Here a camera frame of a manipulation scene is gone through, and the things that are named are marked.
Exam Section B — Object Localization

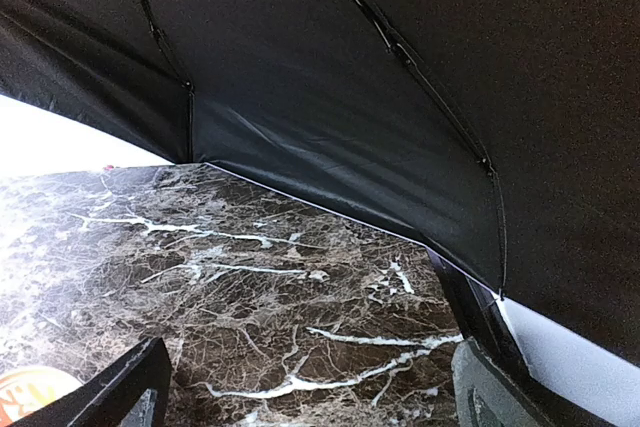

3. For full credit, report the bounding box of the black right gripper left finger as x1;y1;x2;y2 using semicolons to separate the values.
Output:
14;337;172;427

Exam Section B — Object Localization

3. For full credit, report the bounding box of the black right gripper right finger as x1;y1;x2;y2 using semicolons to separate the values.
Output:
452;338;609;426

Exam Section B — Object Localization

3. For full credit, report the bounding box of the lavender folding umbrella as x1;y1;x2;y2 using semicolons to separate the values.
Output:
0;0;640;368

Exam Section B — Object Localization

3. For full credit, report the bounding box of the red patterned ceramic bowl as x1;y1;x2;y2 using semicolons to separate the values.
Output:
0;366;83;426

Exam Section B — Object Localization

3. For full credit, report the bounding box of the black right corner post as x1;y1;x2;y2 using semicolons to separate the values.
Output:
427;249;530;387

